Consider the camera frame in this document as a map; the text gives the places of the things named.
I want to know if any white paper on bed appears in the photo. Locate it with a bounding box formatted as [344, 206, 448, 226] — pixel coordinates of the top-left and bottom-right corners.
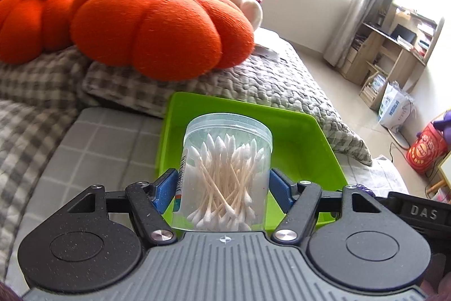
[252, 43, 280, 62]

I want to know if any pink white plush toy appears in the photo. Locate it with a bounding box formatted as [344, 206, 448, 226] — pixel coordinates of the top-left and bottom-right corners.
[230, 0, 264, 30]

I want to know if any red printed bag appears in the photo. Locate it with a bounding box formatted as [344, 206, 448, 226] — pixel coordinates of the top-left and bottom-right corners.
[406, 122, 448, 174]

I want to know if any wooden desk shelf unit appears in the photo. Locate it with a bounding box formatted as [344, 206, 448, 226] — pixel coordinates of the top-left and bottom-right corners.
[339, 0, 445, 111]

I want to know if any large orange pumpkin cushion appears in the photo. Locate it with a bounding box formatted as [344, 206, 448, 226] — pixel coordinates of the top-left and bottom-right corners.
[70, 0, 255, 81]

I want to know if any grey checked blanket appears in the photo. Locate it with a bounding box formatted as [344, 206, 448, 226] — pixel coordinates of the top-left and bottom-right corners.
[1, 41, 372, 275]

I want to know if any small orange pumpkin cushion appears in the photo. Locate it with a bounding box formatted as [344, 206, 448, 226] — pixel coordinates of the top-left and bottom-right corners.
[1, 0, 74, 65]

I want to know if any white paper shopping bag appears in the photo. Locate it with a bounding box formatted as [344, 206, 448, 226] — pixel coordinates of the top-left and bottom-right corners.
[378, 82, 414, 133]

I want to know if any green plastic bin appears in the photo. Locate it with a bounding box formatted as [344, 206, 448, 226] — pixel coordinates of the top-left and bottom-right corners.
[157, 93, 346, 231]

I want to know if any clear cotton swab jar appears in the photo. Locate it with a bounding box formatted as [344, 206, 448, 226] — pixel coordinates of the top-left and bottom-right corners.
[171, 113, 273, 232]

